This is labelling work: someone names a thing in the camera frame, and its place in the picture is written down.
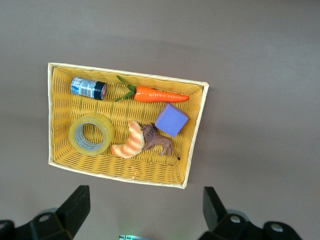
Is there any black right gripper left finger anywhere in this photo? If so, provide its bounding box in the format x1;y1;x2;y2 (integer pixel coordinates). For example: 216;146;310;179
0;184;91;240

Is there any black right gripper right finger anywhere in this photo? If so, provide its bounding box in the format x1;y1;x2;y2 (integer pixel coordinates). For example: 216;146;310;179
199;186;305;240

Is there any clear packing tape roll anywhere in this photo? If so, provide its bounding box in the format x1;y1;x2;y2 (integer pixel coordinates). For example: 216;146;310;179
68;112;115;157

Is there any striped toy croissant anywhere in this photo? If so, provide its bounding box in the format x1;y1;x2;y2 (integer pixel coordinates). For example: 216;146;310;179
109;120;146;160

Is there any brown toy lion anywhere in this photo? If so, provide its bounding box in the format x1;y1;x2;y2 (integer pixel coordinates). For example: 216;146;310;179
141;122;181;161

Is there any yellow woven basket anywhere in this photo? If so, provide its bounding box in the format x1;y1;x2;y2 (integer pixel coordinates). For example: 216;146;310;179
47;62;210;190

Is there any purple foam cube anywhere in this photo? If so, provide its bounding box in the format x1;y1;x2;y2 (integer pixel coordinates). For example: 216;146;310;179
154;102;189;138

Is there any blue jar with black lid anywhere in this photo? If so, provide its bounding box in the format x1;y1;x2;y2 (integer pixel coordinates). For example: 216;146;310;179
70;76;108;101

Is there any orange toy carrot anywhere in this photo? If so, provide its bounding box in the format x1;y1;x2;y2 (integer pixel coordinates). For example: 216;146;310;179
114;75;190;103

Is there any brown table cover cloth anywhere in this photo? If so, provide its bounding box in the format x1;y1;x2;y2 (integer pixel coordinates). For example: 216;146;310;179
0;0;320;240

